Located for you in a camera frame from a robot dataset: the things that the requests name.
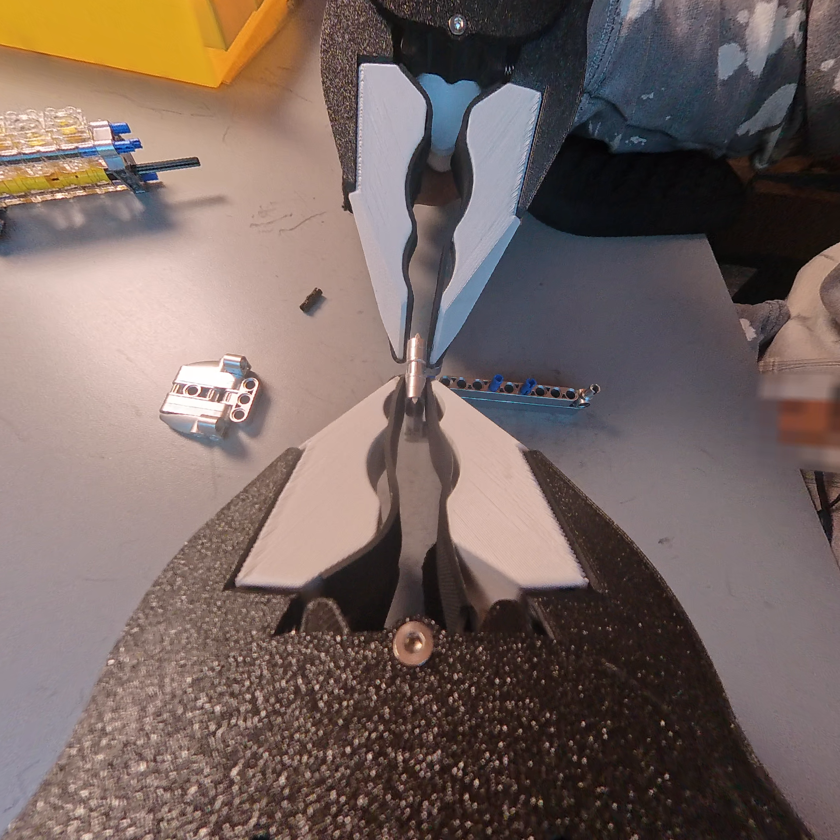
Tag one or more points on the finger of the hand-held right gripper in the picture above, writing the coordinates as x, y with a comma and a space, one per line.
499, 164
384, 164

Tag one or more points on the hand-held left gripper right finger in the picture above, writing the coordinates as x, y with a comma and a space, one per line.
505, 525

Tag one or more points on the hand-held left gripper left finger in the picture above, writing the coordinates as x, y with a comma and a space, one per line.
315, 518

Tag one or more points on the long grey beam with pins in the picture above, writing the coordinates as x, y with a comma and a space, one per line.
525, 394

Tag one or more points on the small black pin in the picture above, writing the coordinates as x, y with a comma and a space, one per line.
313, 300

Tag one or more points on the silver engine block piece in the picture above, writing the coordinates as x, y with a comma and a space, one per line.
415, 371
210, 400

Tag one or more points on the person's black clothing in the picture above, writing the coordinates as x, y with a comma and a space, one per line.
630, 190

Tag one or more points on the person's camouflage hoodie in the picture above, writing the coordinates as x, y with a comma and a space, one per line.
709, 65

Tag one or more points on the yellow storage bin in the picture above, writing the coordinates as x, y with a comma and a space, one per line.
131, 39

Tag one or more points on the transparent brick assembly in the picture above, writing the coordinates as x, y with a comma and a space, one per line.
65, 164

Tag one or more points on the pale patterned cloth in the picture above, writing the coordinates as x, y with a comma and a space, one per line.
800, 315

